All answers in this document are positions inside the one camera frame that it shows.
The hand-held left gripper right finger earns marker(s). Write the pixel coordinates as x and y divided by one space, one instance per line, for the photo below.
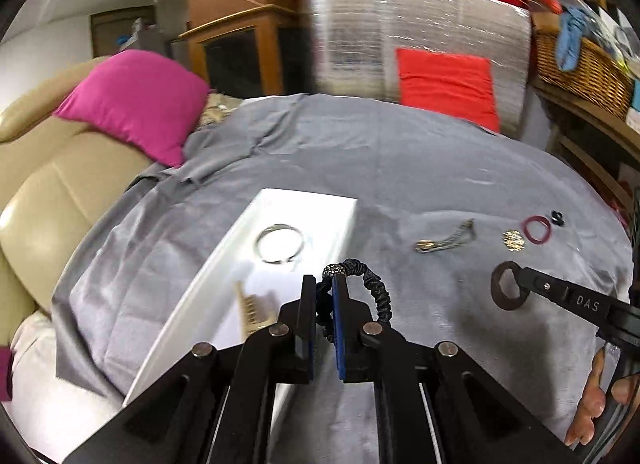
341 339

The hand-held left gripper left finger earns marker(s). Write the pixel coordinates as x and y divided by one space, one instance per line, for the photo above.
308 339

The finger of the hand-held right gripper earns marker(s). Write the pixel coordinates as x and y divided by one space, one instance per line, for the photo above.
555 290

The white rectangular tray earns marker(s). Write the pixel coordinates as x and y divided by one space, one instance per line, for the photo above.
320 214

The person's right hand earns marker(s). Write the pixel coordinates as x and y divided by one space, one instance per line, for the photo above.
592 396

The gold hair comb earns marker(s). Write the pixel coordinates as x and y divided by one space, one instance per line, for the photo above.
252 313

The round gold brooch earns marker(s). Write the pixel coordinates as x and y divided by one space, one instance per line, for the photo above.
513 239

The silver bangle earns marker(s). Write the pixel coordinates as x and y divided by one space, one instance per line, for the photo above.
257 245

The wooden shelf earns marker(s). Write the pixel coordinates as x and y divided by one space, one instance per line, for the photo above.
595 139

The grey blanket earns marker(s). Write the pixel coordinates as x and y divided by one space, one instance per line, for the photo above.
350 154

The wicker basket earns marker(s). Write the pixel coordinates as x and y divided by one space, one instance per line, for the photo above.
590 69

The red cushion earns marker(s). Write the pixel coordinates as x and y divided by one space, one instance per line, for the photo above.
447 86

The patterned beige cushion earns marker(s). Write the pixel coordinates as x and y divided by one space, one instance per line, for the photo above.
217 111

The blue cloth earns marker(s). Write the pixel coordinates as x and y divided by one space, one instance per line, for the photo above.
569 41

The white cloth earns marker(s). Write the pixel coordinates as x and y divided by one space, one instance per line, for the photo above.
45 384

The beige leather sofa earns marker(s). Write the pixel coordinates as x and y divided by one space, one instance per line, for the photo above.
55 194

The wooden cabinet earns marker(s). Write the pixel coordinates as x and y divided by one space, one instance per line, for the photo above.
235 54

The pink pillow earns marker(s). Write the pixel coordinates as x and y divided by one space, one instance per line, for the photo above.
130 99

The silver foil sheet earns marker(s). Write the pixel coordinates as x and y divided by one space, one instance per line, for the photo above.
420 19

